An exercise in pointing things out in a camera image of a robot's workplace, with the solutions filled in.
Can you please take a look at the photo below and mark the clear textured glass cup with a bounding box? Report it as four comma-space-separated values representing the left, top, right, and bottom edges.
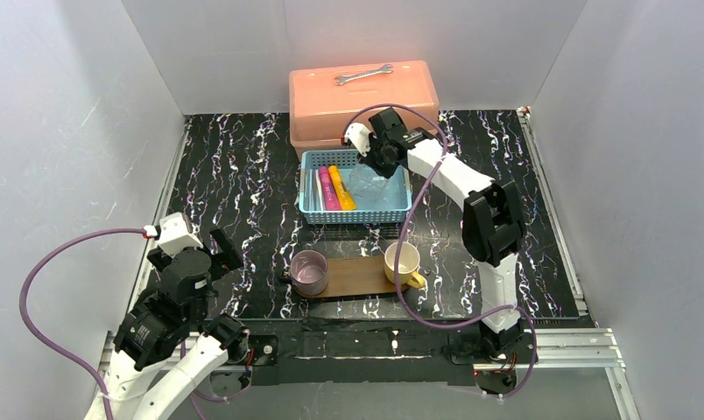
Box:
348, 163, 391, 203

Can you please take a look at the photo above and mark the yellow toothpaste tube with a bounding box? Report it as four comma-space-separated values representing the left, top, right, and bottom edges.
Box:
327, 165, 356, 211

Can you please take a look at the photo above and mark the purple ceramic mug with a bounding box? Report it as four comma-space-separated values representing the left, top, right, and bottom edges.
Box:
278, 249, 328, 296

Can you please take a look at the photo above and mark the yellow ceramic mug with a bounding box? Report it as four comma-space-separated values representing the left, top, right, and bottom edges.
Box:
384, 242, 426, 289

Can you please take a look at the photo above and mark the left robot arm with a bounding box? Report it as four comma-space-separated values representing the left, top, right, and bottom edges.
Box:
85, 227, 254, 419

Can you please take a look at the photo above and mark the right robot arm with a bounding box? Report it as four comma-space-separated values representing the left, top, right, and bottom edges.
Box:
363, 103, 526, 357

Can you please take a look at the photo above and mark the white toothbrush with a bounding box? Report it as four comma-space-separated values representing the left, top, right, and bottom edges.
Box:
313, 170, 326, 213

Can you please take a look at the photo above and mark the grey toothbrush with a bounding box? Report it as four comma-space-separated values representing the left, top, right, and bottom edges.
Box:
306, 169, 317, 213

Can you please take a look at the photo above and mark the pink toothpaste tube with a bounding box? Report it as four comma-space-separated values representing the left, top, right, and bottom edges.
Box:
318, 166, 342, 211

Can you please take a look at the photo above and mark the brown wooden oval tray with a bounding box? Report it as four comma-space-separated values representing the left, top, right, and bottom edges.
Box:
291, 255, 395, 299

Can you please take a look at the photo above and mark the silver open-end wrench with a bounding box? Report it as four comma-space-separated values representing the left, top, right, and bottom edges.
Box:
334, 64, 393, 86

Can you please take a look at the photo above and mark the light blue plastic basket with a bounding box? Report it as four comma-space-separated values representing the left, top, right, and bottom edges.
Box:
298, 150, 412, 225

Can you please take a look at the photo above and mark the salmon plastic toolbox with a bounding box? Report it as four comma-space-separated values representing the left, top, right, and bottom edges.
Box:
289, 60, 440, 158

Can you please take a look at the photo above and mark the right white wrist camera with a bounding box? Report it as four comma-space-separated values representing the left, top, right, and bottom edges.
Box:
341, 122, 372, 157

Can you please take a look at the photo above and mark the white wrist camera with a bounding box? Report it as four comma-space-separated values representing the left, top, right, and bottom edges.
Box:
341, 122, 372, 157
143, 212, 203, 257

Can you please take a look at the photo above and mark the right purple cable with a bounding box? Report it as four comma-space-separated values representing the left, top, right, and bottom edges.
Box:
342, 103, 539, 401

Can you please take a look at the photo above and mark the purple cable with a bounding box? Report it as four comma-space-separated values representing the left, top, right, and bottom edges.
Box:
342, 103, 539, 401
18, 227, 156, 420

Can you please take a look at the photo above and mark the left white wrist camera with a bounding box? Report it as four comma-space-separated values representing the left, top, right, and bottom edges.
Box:
143, 212, 203, 257

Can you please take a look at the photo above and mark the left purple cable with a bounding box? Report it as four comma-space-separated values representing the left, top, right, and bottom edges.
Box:
18, 227, 156, 420

